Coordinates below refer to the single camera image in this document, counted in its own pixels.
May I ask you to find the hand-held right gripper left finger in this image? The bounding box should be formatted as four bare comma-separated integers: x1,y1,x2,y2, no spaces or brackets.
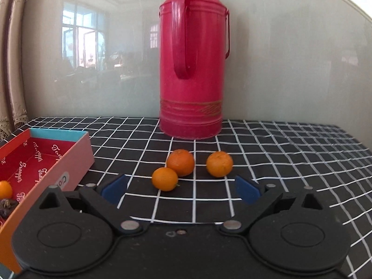
38,174,144,236

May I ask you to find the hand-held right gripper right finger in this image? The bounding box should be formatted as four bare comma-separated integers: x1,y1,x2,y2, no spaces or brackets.
219,175,324,236

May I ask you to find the small orange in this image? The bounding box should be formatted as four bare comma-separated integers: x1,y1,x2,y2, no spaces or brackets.
0,180,14,199
151,167,179,192
166,149,195,177
206,151,234,178

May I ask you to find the colourful cardboard box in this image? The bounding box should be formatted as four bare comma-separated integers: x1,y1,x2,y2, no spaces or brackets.
0,127,95,274

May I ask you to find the dark dried date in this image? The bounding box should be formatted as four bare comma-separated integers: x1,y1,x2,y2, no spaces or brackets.
0,198,14,219

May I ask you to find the black white checked tablecloth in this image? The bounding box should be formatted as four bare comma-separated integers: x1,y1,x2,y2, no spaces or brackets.
0,116,372,279

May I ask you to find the red thermos flask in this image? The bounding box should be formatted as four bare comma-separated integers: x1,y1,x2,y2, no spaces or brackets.
158,0,232,140

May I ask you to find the beige lace curtain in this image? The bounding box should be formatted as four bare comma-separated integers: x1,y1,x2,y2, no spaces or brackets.
0,0,33,136

